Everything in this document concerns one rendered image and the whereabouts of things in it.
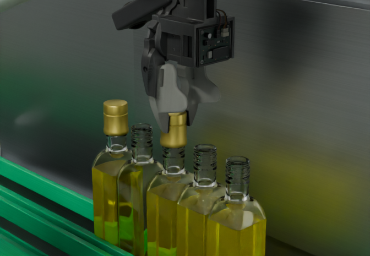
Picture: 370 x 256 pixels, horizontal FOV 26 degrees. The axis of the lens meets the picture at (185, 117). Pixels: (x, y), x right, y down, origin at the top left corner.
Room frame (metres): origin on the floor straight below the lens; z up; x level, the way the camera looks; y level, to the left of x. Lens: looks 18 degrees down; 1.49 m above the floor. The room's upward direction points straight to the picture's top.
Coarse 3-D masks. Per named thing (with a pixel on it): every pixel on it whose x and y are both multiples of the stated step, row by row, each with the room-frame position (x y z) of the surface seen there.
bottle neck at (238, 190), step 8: (232, 160) 0.91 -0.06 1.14; (240, 160) 0.91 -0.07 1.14; (248, 160) 0.90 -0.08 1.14; (232, 168) 0.89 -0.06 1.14; (240, 168) 0.88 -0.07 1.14; (248, 168) 0.89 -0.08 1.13; (232, 176) 0.89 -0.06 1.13; (240, 176) 0.88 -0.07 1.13; (248, 176) 0.89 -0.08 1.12; (232, 184) 0.89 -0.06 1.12; (240, 184) 0.88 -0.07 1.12; (248, 184) 0.89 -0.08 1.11; (232, 192) 0.89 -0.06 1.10; (240, 192) 0.88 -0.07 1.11; (248, 192) 0.89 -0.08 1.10; (232, 200) 0.88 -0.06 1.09; (240, 200) 0.88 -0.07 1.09
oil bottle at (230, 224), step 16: (224, 208) 0.88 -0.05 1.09; (240, 208) 0.88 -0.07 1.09; (256, 208) 0.89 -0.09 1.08; (208, 224) 0.89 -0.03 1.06; (224, 224) 0.87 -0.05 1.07; (240, 224) 0.86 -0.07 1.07; (256, 224) 0.88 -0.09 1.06; (208, 240) 0.89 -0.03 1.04; (224, 240) 0.87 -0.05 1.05; (240, 240) 0.86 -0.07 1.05; (256, 240) 0.88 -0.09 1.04
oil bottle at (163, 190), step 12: (156, 180) 0.97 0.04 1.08; (168, 180) 0.96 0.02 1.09; (180, 180) 0.96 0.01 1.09; (192, 180) 0.97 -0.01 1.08; (156, 192) 0.97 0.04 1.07; (168, 192) 0.95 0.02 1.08; (180, 192) 0.95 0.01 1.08; (156, 204) 0.97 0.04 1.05; (168, 204) 0.95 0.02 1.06; (156, 216) 0.97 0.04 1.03; (168, 216) 0.95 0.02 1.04; (156, 228) 0.97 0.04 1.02; (168, 228) 0.95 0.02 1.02; (156, 240) 0.97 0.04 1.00; (168, 240) 0.95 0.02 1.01; (156, 252) 0.97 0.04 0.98; (168, 252) 0.95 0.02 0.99
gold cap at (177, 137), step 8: (184, 112) 0.98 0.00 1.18; (176, 120) 0.97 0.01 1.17; (184, 120) 0.97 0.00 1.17; (176, 128) 0.97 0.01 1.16; (184, 128) 0.97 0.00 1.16; (168, 136) 0.97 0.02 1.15; (176, 136) 0.97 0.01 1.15; (184, 136) 0.97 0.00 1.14; (168, 144) 0.97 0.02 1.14; (176, 144) 0.97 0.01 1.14; (184, 144) 0.97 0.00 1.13
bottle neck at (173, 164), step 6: (162, 150) 0.98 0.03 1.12; (168, 150) 0.97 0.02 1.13; (174, 150) 0.97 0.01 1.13; (180, 150) 0.97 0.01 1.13; (162, 156) 0.98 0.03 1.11; (168, 156) 0.97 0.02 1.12; (174, 156) 0.97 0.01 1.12; (180, 156) 0.97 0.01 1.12; (168, 162) 0.97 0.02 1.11; (174, 162) 0.97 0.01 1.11; (180, 162) 0.97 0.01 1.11; (168, 168) 0.97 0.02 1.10; (174, 168) 0.97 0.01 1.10; (180, 168) 0.97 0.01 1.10; (174, 174) 0.97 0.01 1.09
